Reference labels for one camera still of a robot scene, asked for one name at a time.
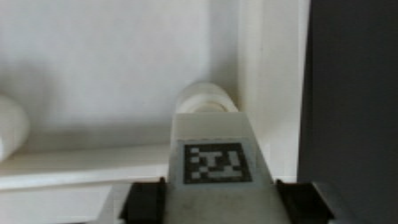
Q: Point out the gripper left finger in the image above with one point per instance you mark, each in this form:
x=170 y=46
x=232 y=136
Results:
x=145 y=204

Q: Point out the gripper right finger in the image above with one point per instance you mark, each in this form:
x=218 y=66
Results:
x=305 y=204

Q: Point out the white table leg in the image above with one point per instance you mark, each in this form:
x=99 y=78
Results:
x=221 y=188

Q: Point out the white square table top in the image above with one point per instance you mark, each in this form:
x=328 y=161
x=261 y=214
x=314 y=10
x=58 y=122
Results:
x=101 y=58

